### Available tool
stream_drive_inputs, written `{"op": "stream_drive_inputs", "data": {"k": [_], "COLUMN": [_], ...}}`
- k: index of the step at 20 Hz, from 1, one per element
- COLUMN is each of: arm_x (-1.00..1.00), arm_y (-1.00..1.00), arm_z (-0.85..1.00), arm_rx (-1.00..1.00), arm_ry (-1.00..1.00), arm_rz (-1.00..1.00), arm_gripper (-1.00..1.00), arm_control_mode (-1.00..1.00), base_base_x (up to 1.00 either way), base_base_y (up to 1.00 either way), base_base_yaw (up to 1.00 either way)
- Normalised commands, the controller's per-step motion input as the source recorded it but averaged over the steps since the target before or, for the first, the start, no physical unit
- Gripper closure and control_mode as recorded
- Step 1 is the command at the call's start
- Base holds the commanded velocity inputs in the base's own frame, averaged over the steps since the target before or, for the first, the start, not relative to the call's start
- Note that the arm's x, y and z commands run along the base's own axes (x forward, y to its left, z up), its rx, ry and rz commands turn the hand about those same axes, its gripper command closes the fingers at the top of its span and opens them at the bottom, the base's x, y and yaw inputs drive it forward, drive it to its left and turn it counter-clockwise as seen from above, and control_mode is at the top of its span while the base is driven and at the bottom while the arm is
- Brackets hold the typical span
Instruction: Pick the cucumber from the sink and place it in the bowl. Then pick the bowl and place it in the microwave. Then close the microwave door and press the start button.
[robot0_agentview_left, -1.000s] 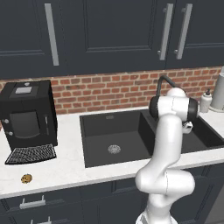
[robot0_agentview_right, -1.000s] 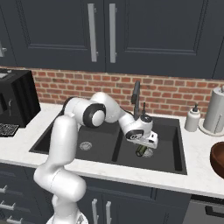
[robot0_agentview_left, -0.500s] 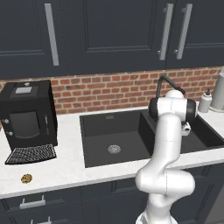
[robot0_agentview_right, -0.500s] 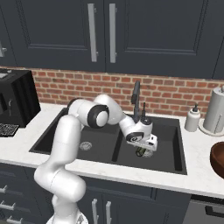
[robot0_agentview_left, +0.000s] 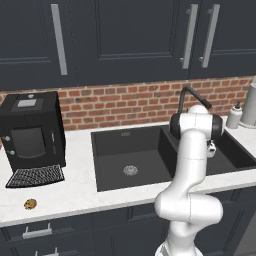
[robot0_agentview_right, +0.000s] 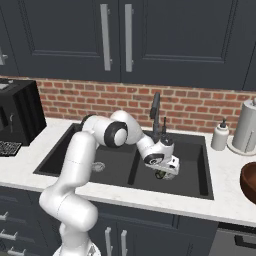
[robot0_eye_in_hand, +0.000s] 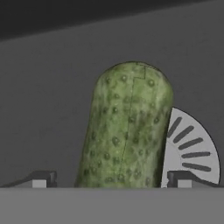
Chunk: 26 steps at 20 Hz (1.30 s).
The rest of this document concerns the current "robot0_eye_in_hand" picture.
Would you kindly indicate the grey sink basin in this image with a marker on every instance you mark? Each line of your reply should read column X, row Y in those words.
column 46, row 110

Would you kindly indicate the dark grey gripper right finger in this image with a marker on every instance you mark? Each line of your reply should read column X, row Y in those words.
column 182, row 177

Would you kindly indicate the green cucumber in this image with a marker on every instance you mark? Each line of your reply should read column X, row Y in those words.
column 128, row 128

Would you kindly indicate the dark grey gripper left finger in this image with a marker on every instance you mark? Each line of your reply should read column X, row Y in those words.
column 43, row 177

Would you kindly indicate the white sink drain strainer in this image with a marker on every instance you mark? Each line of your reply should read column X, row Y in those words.
column 194, row 137

